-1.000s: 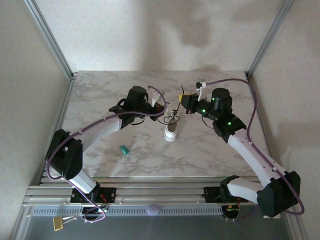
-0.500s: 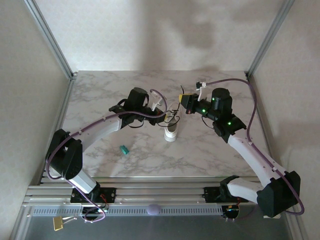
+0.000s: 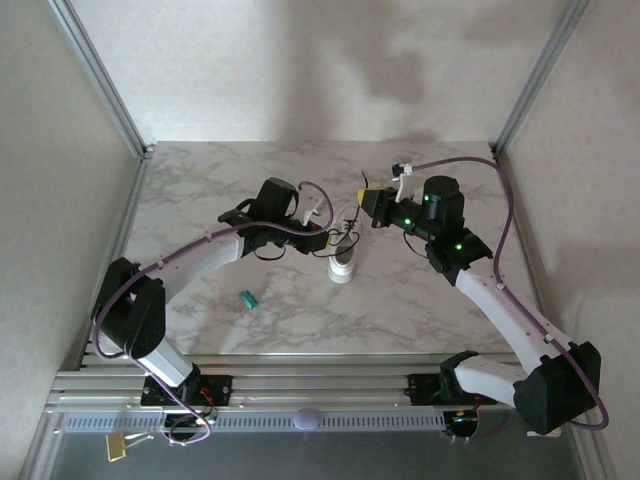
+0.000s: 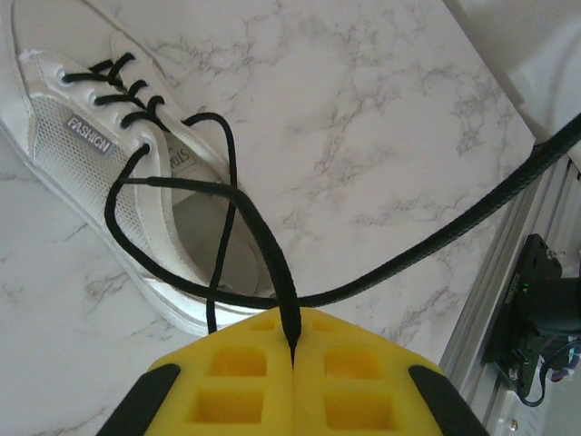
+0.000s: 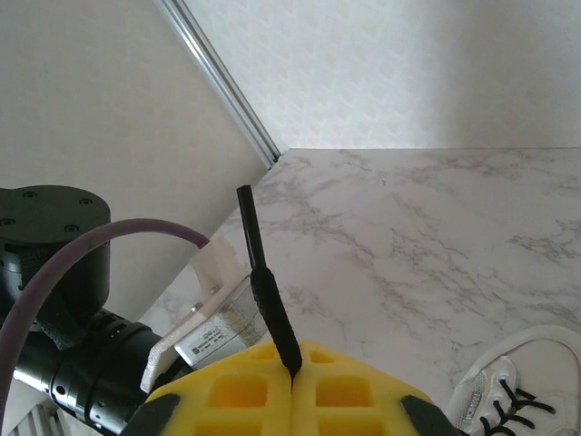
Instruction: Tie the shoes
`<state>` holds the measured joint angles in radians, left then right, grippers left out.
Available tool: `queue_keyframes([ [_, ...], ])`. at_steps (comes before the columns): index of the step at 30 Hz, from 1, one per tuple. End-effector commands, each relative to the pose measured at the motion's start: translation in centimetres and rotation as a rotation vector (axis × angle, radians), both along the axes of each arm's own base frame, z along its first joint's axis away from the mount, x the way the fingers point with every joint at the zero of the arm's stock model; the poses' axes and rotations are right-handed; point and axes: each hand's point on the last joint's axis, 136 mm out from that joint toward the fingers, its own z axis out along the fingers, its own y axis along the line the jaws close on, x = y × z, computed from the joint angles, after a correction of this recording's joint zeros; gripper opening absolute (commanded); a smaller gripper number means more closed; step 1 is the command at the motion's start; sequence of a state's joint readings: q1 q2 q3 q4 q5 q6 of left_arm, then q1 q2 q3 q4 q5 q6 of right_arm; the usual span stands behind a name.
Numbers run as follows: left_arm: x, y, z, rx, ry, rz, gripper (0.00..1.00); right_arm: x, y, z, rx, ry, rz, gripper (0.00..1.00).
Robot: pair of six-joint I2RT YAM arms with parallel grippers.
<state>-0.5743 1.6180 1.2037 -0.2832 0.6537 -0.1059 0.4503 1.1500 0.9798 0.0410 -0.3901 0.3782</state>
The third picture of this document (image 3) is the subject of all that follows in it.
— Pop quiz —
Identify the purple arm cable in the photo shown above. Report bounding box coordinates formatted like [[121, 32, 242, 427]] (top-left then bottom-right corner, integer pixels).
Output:
[[412, 156, 610, 444], [90, 179, 337, 446]]

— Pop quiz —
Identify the aluminium side rail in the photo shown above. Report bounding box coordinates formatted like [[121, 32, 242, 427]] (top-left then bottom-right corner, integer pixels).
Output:
[[79, 154, 151, 371], [492, 152, 569, 366]]

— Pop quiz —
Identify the aluminium front rail frame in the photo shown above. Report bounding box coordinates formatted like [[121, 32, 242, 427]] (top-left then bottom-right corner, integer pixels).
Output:
[[42, 352, 594, 414]]

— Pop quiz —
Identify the purple oval knob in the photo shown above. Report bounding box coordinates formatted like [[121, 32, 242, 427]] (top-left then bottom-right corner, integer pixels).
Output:
[[293, 408, 321, 431]]

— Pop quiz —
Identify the brass padlock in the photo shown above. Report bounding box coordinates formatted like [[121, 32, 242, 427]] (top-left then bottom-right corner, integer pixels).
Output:
[[104, 432, 154, 464]]

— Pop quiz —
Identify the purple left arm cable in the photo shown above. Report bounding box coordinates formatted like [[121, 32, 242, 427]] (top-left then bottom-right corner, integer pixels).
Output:
[[90, 179, 337, 446]]

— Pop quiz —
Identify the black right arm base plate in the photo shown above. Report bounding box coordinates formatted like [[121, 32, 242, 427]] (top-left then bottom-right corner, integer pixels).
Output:
[[407, 372, 500, 406]]

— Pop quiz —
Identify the grey slotted cable duct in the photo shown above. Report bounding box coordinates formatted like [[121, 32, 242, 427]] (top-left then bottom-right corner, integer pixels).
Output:
[[62, 412, 446, 434]]

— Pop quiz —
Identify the aluminium frame leg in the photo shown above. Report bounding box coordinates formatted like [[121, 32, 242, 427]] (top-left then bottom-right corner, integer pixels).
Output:
[[19, 412, 69, 480], [569, 424, 619, 480]]

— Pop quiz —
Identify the white shoe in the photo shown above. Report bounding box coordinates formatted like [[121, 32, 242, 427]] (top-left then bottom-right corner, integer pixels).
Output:
[[327, 204, 362, 286]]

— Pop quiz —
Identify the aluminium frame post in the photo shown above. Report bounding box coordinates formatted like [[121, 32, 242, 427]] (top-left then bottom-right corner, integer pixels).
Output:
[[489, 0, 591, 156], [47, 0, 156, 159]]

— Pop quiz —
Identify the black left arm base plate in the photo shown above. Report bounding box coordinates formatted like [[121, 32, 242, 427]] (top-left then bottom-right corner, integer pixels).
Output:
[[140, 374, 234, 407]]

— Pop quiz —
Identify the white sneaker with black laces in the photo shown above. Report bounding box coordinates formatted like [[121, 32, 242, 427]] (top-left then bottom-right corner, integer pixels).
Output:
[[312, 169, 371, 259]]

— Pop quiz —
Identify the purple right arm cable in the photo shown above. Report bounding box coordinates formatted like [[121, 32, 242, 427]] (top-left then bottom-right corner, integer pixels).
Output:
[[412, 156, 610, 444]]

